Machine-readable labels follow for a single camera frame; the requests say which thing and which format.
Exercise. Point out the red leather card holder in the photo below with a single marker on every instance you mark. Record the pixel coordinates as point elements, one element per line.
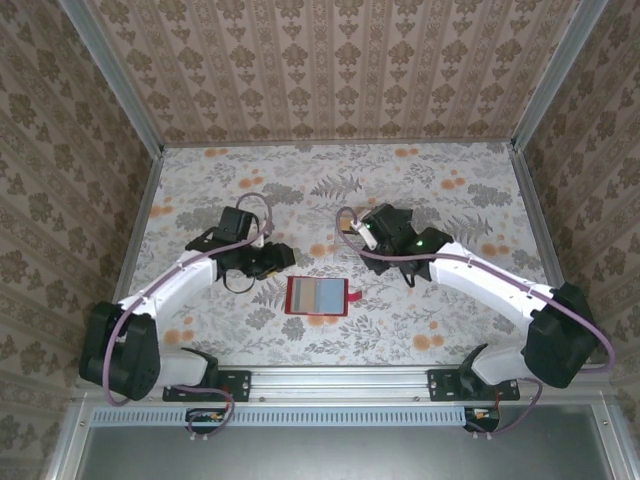
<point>354,296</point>

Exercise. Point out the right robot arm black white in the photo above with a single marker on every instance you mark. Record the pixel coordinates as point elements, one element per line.
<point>560,340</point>

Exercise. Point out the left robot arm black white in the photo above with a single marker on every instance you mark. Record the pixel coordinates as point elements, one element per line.
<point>120,360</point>

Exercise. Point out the striped card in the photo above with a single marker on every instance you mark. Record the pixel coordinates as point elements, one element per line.
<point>306,296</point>

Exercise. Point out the light blue card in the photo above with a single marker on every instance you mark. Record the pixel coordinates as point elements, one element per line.
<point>332,296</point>

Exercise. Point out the aluminium back edge strip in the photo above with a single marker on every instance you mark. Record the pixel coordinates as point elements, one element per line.
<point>340,143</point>

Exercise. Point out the black connector box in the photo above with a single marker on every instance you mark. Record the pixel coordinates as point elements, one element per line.
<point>205,422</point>
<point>487,422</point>

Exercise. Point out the grey metal sheet panel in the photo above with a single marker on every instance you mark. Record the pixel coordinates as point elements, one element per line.
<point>325,455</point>

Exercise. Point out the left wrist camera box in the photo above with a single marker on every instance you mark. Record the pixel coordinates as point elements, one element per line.
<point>261,241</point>

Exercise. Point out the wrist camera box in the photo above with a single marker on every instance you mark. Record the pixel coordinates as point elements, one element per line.
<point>362,230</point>
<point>261,241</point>

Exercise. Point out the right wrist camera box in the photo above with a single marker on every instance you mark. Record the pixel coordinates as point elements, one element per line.
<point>362,230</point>

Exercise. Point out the aluminium side rail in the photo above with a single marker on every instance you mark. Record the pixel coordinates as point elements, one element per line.
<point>144,200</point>
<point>532,200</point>

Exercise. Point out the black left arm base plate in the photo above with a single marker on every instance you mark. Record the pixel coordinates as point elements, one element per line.
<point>235,385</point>

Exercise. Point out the aluminium front frame rail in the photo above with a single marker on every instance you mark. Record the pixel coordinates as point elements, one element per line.
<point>340,382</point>

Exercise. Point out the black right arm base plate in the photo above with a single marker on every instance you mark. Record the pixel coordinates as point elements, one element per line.
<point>445,385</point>

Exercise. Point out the aluminium corner post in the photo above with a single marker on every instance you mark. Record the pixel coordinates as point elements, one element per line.
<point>120,80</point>
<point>555,75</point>

